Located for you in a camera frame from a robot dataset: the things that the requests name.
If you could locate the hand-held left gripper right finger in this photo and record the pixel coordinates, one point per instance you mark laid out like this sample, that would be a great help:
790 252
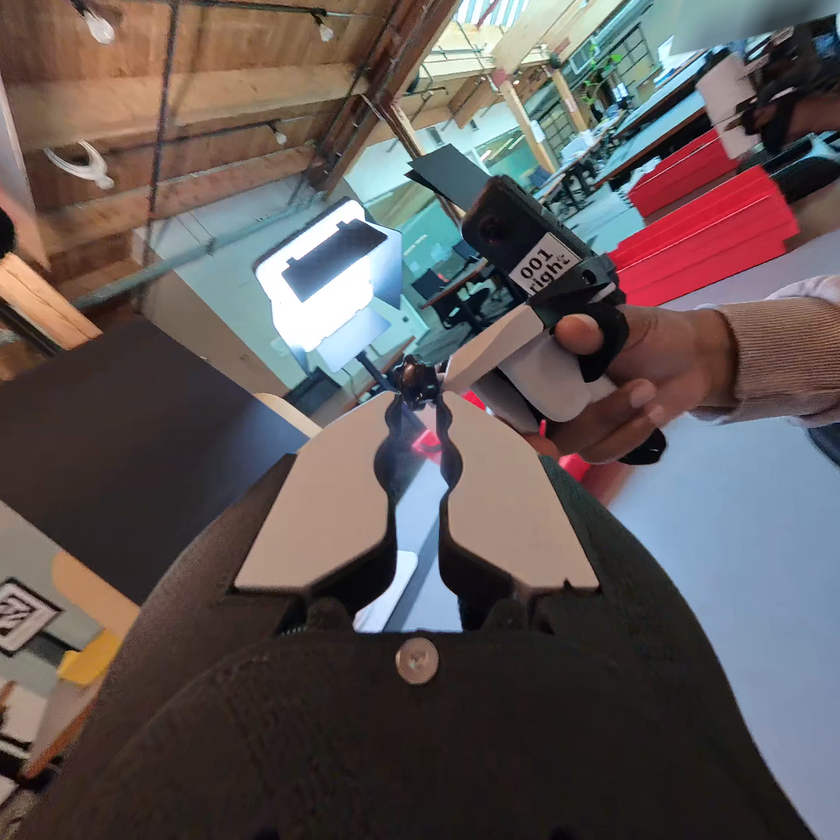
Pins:
512 518

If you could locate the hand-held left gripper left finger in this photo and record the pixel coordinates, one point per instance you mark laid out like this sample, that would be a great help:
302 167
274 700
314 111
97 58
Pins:
328 518

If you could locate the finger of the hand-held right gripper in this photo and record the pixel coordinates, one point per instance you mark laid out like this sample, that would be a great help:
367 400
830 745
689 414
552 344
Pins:
499 348
515 410

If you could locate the red plastic bin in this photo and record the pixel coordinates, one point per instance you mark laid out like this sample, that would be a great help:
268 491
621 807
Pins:
709 229
577 467
682 167

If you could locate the black star knob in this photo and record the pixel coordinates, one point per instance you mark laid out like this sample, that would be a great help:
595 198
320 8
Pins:
415 380

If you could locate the person's right forearm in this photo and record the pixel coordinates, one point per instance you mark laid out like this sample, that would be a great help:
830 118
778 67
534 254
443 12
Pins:
787 348

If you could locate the person's right hand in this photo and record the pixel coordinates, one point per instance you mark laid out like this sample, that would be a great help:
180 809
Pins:
669 354

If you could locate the black wood-framed board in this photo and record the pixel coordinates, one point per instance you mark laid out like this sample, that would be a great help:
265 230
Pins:
131 426
453 174

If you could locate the black light stand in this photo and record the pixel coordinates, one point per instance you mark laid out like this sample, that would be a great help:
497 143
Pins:
375 374

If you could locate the green hanging plant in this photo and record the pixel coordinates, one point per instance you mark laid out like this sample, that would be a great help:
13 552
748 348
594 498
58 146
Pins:
602 65

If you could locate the studio light panel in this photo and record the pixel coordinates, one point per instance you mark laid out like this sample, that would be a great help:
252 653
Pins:
315 289

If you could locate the hanging light bulb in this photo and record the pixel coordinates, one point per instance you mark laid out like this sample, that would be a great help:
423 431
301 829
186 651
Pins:
100 25
323 29
281 136

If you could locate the yellow plastic bin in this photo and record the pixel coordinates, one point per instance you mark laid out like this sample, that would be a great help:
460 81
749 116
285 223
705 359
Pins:
85 659

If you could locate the black white marker sign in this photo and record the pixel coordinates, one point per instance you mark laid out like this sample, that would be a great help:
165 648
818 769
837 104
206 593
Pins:
23 613

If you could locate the white ceiling hook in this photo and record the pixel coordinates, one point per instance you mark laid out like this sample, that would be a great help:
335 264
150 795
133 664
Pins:
82 167

